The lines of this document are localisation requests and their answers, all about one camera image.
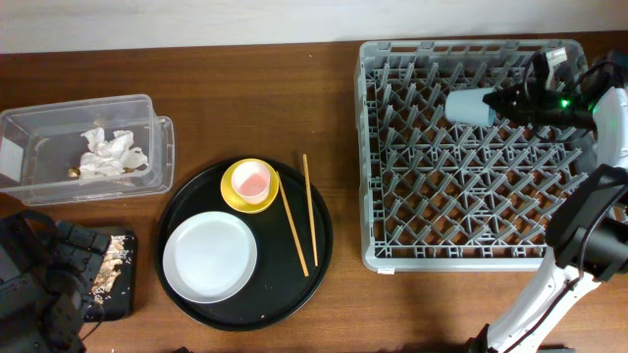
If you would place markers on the clear plastic waste bin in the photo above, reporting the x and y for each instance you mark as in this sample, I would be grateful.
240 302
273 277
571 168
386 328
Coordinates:
42 145

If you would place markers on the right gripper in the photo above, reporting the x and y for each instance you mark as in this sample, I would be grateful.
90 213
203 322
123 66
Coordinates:
529 109

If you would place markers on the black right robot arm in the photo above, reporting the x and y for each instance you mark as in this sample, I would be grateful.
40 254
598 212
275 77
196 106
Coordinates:
586 246

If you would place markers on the round black tray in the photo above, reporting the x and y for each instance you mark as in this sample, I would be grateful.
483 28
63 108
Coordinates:
278 288

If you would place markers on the grey round plate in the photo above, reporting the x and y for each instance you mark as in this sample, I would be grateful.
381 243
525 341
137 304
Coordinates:
209 257

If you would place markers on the white napkin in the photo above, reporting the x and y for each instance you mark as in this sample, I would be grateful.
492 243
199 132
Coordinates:
107 158

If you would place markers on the black rectangular tray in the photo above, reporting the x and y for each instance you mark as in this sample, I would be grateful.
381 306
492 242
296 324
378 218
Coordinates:
120 304

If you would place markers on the food scraps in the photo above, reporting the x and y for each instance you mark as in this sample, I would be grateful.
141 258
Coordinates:
115 256

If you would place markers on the wooden chopstick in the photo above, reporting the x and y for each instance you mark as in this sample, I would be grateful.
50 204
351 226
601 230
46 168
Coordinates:
310 209
292 228

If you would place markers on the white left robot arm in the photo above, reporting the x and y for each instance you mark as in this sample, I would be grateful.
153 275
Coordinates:
48 269

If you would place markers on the yellow saucer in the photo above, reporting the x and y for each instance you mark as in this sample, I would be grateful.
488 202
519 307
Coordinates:
234 201

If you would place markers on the grey plastic dishwasher rack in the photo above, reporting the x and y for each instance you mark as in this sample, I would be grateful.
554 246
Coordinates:
438 196

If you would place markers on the light blue cup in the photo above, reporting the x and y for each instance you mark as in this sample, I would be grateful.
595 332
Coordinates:
467 107

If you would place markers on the pink cup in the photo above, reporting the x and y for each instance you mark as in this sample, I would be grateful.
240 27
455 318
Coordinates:
251 181

